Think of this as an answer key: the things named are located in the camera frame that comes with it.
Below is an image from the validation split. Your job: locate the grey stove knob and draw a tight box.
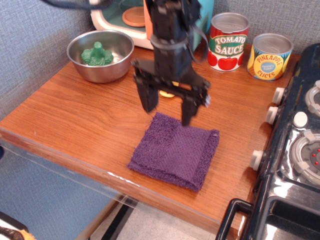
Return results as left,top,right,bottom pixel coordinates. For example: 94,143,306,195
249,150,264,171
265,106,279,125

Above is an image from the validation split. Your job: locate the pineapple slices can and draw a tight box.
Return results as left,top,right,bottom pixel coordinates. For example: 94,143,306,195
247,33,294,81

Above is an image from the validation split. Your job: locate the black oven door handle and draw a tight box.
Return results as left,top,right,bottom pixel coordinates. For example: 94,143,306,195
215,198,254,240

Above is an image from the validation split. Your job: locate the white stove knob top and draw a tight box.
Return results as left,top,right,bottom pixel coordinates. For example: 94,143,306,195
272,87,286,105

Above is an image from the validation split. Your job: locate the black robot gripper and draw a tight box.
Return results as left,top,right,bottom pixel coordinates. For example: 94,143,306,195
132,41,211,126

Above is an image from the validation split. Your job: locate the green toy broccoli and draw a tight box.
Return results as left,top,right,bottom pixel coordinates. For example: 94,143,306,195
81,41,114,67

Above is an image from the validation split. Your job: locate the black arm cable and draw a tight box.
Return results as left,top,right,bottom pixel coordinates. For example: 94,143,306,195
41,0,210,64

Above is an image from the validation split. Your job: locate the purple cloth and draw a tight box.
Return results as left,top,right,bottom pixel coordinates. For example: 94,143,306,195
127,112,220,192

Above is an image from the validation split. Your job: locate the tomato sauce can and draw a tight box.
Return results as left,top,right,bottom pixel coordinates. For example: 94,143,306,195
207,12,250,72

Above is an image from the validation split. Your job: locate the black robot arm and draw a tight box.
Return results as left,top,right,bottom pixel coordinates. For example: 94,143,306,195
132,0,211,126

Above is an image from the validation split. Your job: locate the stainless steel bowl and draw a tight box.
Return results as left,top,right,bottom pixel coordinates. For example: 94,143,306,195
66,30,135,84

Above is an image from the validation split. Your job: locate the black toy stove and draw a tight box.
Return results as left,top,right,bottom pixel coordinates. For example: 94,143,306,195
241,43,320,240

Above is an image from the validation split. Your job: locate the orange plush toy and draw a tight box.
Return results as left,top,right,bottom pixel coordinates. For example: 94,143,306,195
0,226,36,240

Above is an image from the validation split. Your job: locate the grey stove knob bottom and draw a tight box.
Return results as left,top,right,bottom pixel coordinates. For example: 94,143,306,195
249,150,264,171

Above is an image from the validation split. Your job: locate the yellow toy brush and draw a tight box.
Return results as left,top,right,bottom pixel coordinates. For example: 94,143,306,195
159,81,179,98

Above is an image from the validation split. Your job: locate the grey stove knob middle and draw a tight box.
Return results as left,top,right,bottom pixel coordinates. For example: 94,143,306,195
265,106,279,125

